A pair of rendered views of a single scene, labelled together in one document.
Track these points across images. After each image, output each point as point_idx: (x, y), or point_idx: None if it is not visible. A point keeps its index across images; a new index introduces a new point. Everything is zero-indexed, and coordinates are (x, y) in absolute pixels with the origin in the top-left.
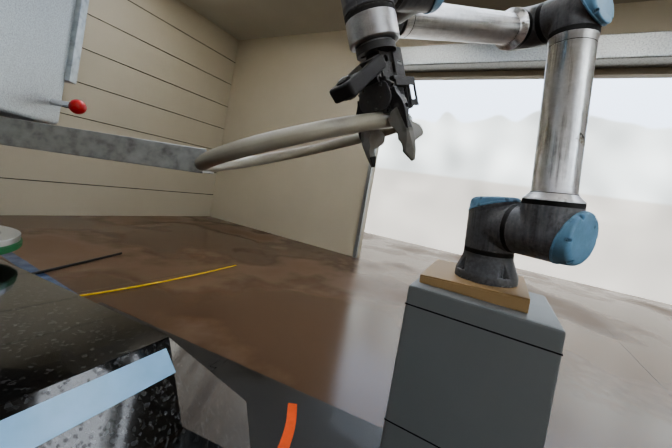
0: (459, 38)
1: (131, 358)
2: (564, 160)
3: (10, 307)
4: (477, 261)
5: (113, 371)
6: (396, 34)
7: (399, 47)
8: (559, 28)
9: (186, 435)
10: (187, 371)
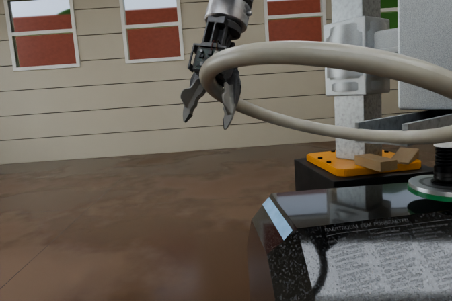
0: None
1: (289, 222)
2: None
3: (360, 208)
4: None
5: (285, 220)
6: (205, 21)
7: (208, 16)
8: None
9: (268, 262)
10: (292, 252)
